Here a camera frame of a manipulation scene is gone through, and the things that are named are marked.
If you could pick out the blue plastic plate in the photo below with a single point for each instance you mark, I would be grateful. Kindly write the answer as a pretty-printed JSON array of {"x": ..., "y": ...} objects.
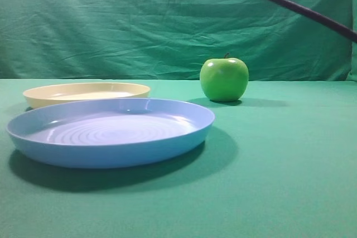
[{"x": 110, "y": 133}]

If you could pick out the green table cloth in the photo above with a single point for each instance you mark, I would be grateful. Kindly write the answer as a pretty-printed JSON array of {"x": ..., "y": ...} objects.
[{"x": 280, "y": 163}]

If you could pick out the green backdrop cloth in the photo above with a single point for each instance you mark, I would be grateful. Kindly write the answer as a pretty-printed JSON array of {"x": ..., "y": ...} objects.
[{"x": 166, "y": 39}]

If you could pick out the yellow plastic plate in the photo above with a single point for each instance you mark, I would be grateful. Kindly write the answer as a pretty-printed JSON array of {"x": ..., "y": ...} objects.
[{"x": 63, "y": 93}]

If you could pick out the green apple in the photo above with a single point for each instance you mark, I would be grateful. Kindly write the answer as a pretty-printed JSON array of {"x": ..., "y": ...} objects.
[{"x": 224, "y": 79}]

